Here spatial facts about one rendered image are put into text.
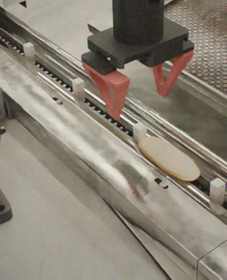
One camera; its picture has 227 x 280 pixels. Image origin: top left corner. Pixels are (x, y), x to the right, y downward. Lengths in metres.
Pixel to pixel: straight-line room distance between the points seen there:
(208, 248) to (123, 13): 0.26
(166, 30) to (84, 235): 0.25
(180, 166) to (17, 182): 0.21
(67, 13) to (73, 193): 0.49
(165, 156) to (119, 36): 0.17
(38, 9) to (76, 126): 0.45
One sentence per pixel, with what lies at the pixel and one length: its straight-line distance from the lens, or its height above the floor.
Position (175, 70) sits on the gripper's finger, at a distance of 0.72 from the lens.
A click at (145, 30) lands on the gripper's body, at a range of 0.65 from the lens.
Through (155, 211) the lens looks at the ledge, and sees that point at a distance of 0.66.
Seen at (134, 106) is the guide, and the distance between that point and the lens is 0.82.
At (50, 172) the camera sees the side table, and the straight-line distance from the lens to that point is 0.79.
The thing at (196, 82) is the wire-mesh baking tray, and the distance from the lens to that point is 0.80.
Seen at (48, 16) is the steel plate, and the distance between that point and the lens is 1.16.
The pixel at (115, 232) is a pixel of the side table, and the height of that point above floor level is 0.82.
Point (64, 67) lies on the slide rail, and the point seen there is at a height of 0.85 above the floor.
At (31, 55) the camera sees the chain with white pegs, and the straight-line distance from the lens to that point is 0.97.
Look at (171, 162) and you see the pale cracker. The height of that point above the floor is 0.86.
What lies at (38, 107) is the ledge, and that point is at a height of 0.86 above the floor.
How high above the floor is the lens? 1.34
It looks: 37 degrees down
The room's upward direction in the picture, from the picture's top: 4 degrees counter-clockwise
